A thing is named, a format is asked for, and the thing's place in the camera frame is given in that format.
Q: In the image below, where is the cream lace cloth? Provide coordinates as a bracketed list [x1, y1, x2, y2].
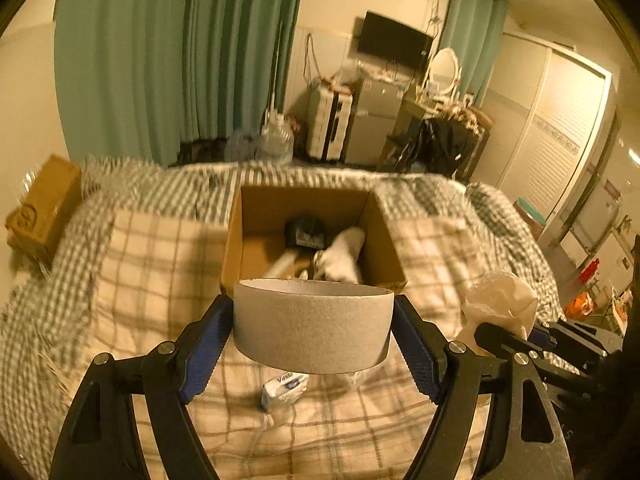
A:
[456, 272, 538, 348]

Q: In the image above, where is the grey tape roll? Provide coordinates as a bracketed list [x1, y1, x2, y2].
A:
[233, 278, 395, 375]

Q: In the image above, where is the black round object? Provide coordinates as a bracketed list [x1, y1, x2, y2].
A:
[284, 214, 326, 250]

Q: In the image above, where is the white plastic tube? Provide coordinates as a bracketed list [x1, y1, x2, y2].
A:
[264, 249, 299, 280]

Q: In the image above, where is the green checked duvet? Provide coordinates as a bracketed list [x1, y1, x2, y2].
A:
[1, 157, 562, 479]

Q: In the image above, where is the white sock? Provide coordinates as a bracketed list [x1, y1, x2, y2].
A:
[314, 226, 366, 284]

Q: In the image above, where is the beige plaid blanket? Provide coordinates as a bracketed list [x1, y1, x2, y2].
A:
[89, 210, 487, 479]

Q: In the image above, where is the chair with black clothes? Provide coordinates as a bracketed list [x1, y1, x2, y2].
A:
[376, 107, 494, 184]

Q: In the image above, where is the white sliding wardrobe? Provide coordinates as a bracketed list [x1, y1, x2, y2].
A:
[472, 32, 612, 222]

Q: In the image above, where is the open cardboard box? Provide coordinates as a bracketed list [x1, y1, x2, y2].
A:
[220, 184, 406, 295]

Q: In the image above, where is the oval white vanity mirror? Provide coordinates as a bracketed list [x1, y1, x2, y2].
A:
[426, 47, 461, 96]

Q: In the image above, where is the silver mini fridge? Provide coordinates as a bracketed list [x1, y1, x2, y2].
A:
[343, 77, 404, 166]

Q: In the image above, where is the white suitcase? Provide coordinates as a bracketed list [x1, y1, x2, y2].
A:
[306, 86, 352, 162]

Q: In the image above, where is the large clear water jug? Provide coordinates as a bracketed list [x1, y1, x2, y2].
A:
[257, 113, 295, 165]

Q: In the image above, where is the small clear water bottle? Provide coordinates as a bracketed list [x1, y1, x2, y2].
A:
[224, 129, 260, 162]

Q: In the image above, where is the green curtain right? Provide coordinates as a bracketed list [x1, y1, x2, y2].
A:
[439, 0, 510, 104]

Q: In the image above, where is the green curtain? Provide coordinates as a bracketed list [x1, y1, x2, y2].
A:
[439, 0, 510, 104]
[54, 0, 299, 165]

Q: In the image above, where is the green curtain left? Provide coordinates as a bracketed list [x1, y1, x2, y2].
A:
[54, 0, 299, 165]

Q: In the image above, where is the brown carton by wall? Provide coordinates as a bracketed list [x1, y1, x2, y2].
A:
[4, 155, 82, 268]

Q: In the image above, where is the black wall television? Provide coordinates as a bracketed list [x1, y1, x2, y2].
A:
[357, 11, 434, 70]

